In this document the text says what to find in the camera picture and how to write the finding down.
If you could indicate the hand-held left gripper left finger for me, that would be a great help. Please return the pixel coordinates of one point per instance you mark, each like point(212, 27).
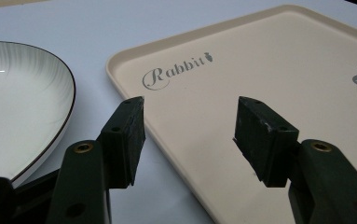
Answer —
point(123, 146)

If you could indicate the beige plastic tray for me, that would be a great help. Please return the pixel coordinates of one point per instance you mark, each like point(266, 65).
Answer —
point(229, 77)

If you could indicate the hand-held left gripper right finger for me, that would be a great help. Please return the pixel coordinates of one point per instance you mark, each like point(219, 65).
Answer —
point(264, 143)

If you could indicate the white plate with dark rim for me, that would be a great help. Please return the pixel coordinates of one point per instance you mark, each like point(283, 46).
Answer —
point(17, 109)

